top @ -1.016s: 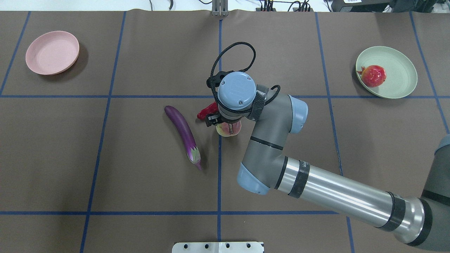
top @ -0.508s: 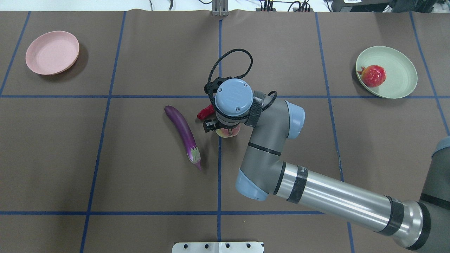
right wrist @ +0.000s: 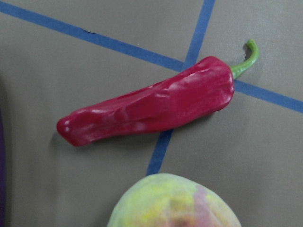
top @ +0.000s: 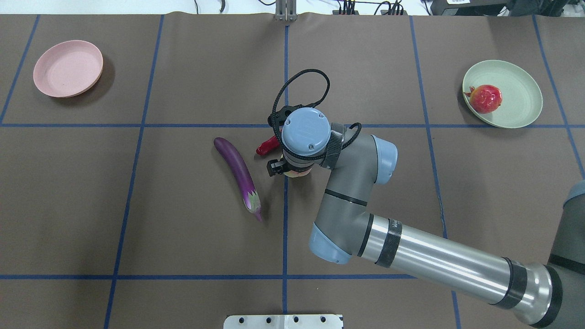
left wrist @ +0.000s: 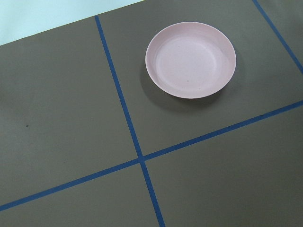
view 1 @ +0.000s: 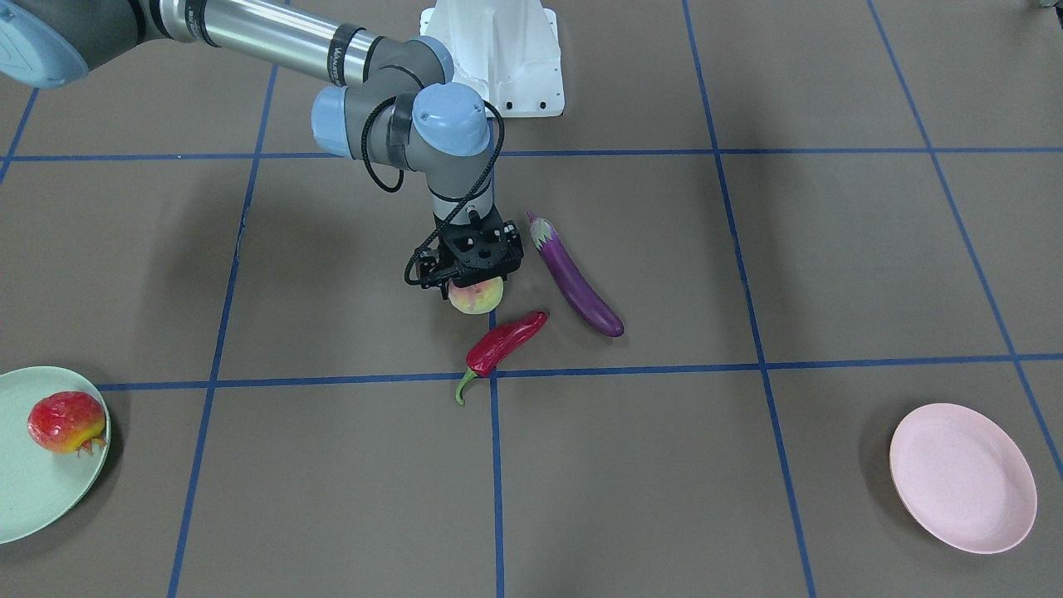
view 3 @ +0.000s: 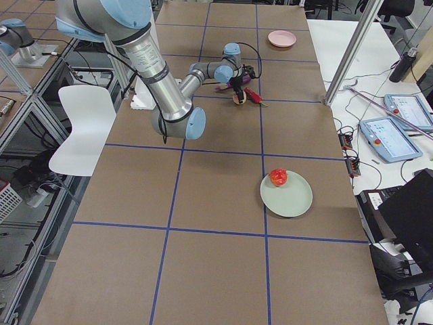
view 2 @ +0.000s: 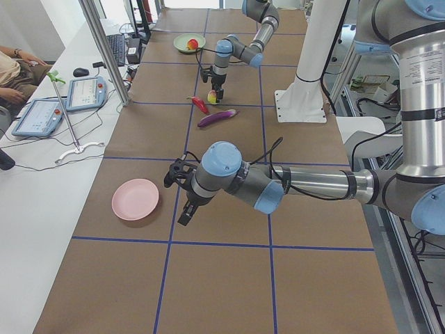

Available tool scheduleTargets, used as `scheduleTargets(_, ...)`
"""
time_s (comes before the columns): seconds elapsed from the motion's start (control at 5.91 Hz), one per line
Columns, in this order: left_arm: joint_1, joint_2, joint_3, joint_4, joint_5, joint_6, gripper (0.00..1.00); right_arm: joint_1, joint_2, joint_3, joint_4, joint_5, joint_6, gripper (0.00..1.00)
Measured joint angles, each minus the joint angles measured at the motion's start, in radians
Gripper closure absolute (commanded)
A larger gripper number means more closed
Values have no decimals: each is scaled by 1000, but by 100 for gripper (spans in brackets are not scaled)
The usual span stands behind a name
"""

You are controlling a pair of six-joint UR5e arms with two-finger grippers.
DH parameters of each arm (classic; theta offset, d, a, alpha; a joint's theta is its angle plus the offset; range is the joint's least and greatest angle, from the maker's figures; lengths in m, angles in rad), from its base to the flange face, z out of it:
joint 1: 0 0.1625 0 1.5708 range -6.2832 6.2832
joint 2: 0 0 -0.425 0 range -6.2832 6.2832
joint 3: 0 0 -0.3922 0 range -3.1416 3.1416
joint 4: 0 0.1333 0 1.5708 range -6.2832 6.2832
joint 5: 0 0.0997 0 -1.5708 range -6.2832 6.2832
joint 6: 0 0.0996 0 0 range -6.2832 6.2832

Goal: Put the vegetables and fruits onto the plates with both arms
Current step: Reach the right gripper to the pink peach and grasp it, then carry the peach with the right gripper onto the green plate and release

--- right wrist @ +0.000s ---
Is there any purple eggplant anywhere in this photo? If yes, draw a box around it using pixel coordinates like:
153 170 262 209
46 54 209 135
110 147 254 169
0 116 6 227

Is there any red chili pepper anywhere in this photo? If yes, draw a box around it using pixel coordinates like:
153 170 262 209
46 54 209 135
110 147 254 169
56 40 259 147

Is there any yellow green mango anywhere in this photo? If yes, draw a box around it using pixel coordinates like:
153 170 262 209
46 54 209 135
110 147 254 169
107 174 241 227

